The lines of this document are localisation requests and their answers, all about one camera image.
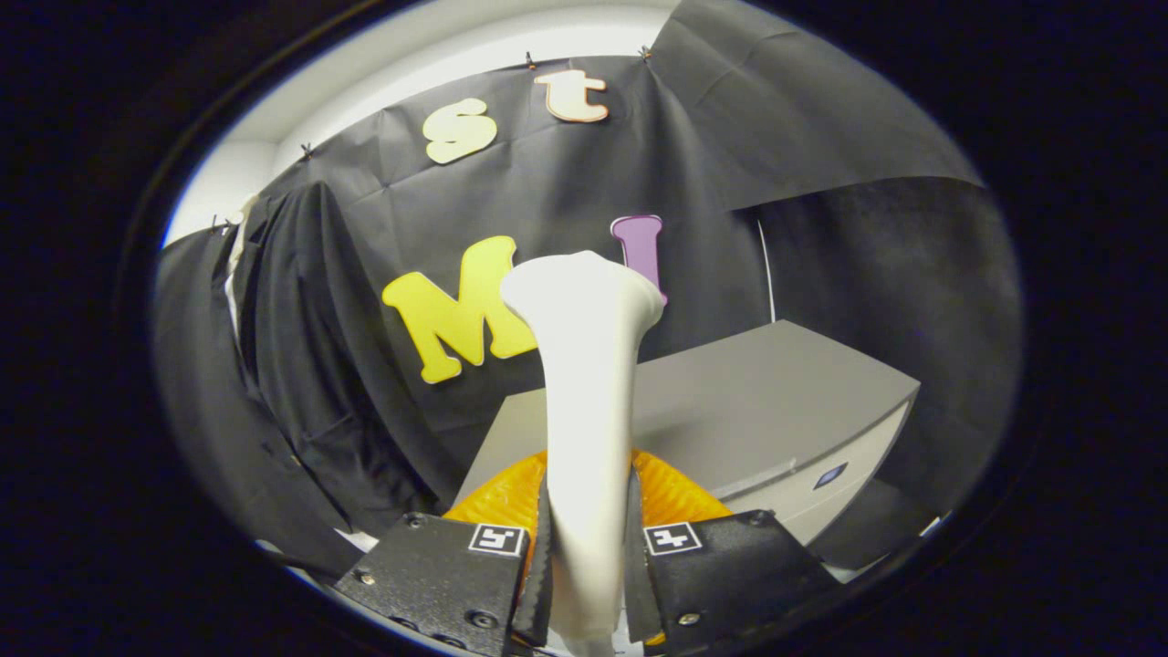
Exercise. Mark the black suit jacket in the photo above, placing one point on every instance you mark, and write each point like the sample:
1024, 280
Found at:
319, 365

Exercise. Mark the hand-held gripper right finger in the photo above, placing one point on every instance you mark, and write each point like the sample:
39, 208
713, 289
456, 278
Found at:
637, 593

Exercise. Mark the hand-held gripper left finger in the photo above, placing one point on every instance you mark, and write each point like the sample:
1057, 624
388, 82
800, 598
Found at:
538, 602

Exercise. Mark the grey cabinet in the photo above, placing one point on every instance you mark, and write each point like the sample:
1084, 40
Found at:
748, 401

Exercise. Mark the white garment steamer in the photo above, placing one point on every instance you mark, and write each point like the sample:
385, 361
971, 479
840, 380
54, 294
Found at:
589, 383

